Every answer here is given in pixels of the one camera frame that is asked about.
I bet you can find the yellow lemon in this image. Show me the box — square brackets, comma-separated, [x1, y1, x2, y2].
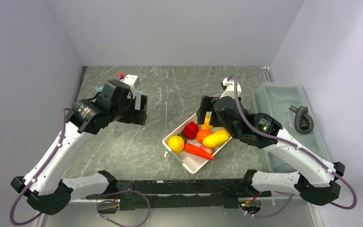
[167, 135, 185, 153]

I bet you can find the white perforated plastic basket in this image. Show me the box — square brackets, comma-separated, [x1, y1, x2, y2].
[162, 113, 232, 175]

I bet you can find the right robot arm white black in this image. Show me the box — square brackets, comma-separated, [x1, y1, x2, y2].
[196, 96, 345, 206]

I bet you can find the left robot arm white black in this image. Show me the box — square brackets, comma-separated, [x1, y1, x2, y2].
[11, 75, 147, 215]

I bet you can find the yellow fruit at back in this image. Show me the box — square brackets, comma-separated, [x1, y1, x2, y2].
[200, 115, 213, 130]

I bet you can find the orange fruit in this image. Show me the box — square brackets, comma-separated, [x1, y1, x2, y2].
[196, 129, 212, 144]

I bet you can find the red bell pepper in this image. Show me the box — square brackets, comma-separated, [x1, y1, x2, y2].
[182, 122, 199, 140]

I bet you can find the yellow mango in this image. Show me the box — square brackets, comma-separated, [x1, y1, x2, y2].
[202, 133, 230, 148]

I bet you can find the green pepper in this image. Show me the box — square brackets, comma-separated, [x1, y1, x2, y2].
[178, 133, 187, 143]

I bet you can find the orange carrot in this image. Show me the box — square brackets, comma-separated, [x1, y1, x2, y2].
[184, 143, 215, 160]

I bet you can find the clear plastic storage bin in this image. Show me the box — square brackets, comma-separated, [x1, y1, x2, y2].
[252, 82, 330, 161]

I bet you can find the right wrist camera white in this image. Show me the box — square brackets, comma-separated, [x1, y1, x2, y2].
[220, 78, 236, 99]

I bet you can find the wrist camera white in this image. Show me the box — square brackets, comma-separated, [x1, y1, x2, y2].
[117, 72, 140, 95]
[220, 78, 236, 99]

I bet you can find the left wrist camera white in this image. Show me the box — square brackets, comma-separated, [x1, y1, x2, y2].
[117, 72, 140, 95]

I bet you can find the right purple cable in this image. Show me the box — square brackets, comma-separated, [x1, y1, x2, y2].
[226, 74, 357, 210]

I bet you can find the purple cable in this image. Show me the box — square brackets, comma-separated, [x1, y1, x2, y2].
[226, 74, 357, 210]
[9, 108, 71, 226]

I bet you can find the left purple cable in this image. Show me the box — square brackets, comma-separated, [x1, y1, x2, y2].
[9, 108, 71, 226]

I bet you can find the grey corrugated hose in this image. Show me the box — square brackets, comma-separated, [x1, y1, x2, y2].
[289, 105, 315, 135]

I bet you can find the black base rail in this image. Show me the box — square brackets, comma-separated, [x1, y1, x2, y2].
[84, 178, 273, 211]

